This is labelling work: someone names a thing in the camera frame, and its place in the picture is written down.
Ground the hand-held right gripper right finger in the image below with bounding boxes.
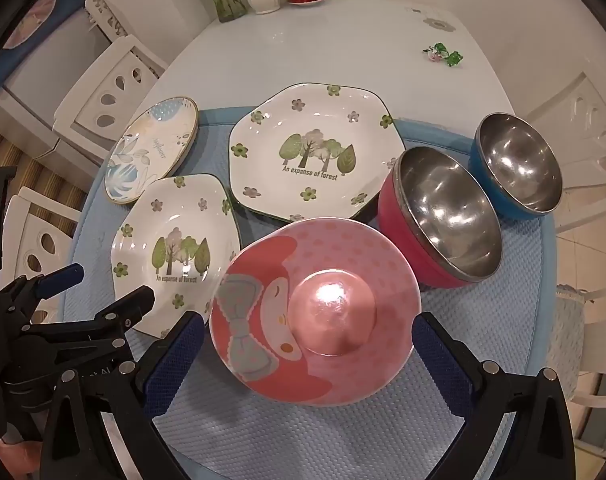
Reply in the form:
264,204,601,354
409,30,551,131
412,311,576,480

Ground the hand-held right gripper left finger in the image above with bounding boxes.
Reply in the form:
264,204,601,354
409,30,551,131
39,310,206,480

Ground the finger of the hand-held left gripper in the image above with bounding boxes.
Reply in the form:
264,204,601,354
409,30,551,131
17,285,157,369
0,262,86,322

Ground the small hexagonal tree plate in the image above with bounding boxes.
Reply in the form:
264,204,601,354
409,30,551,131
110,174,242,339

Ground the pink cartoon bowl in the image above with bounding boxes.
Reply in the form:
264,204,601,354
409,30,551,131
209,217,422,408

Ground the round blue leaf plate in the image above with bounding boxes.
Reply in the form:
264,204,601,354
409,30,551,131
104,95,200,206

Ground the red steel bowl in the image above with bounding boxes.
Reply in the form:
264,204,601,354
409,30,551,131
378,146,504,291

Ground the blue steel bowl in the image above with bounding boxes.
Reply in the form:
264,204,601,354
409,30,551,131
474,112,564,221

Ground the large hexagonal tree plate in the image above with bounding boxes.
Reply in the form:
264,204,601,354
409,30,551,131
229,83,398,224

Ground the person's left hand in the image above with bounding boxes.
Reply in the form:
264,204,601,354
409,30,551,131
0,437,42,480

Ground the blue textured mat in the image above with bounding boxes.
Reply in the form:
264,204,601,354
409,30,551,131
63,107,556,480

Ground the striped tan rug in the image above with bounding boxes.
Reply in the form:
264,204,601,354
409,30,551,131
0,120,104,211

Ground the white cabinet blue panel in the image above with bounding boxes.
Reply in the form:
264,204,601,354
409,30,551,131
0,0,101,161

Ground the white carved chair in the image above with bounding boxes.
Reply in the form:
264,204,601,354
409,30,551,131
85,0,134,38

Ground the green glass flower ornament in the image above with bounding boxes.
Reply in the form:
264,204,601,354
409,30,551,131
423,41,464,67

